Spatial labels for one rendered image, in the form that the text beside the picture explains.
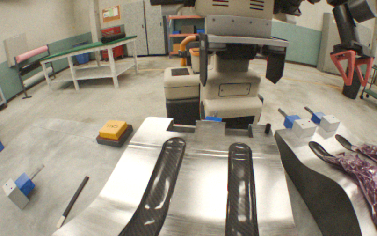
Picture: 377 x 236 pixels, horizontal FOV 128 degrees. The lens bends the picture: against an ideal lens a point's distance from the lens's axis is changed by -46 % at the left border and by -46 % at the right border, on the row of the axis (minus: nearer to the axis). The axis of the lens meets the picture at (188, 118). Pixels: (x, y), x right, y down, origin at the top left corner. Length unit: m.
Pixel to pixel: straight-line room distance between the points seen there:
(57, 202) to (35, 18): 7.16
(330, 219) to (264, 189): 0.15
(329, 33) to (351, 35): 5.45
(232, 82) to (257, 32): 0.20
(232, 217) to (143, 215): 0.11
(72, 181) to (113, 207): 0.21
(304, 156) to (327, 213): 0.13
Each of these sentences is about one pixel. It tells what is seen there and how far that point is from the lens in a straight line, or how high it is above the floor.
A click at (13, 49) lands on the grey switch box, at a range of 6.46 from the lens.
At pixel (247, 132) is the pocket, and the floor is 0.87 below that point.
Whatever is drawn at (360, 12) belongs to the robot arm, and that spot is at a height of 1.17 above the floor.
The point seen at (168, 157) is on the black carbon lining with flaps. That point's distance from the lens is 0.27.
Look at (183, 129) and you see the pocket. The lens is 0.35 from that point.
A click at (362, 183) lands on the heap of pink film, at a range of 0.32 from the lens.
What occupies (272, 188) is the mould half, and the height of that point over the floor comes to 0.88.
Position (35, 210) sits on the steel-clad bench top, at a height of 0.80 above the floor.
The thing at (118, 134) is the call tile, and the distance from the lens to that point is 0.45.
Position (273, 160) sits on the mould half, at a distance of 0.28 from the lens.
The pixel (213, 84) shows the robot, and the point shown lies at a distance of 0.59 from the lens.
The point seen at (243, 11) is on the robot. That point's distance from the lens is 0.58.
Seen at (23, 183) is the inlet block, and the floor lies 0.84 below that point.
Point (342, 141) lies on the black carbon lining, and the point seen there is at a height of 0.85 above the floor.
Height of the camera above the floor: 1.07
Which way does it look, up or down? 32 degrees down
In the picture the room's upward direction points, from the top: 2 degrees counter-clockwise
